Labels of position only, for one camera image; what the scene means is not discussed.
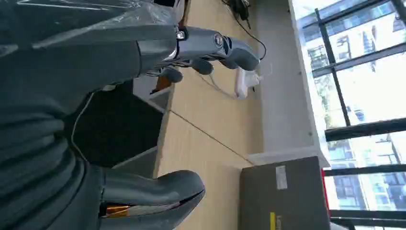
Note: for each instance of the white power strip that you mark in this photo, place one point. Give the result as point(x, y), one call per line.
point(245, 82)

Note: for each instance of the ribbed grey left arm sleeve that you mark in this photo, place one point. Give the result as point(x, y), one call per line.
point(28, 177)

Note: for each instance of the black device on floor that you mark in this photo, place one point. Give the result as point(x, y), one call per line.
point(239, 8)

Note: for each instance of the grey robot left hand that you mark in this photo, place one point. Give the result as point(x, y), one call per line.
point(79, 70)

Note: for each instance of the black window frame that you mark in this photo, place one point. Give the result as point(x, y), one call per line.
point(364, 128)

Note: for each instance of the red strip behind box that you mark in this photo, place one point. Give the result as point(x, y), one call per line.
point(326, 190)

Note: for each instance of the brown cardboard box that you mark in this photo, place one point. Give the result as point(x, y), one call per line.
point(285, 203)

